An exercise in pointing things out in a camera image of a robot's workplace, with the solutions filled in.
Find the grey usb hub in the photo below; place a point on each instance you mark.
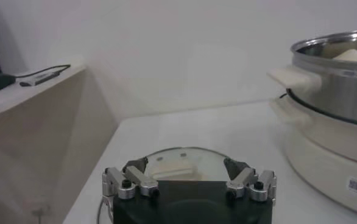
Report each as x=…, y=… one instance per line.
x=40, y=79

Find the round glass pot lid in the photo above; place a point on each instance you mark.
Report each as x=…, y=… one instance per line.
x=181, y=164

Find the white side table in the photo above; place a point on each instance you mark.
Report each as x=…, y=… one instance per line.
x=29, y=97

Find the cream electric cooker base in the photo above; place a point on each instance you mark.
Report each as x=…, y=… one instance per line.
x=324, y=146

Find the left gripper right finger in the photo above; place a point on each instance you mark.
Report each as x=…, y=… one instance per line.
x=242, y=179

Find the stainless steel steamer basket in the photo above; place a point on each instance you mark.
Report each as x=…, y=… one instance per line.
x=334, y=91

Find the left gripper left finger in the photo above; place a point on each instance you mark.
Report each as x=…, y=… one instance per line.
x=139, y=179

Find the white steamed baozi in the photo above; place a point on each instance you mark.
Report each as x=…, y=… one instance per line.
x=353, y=56

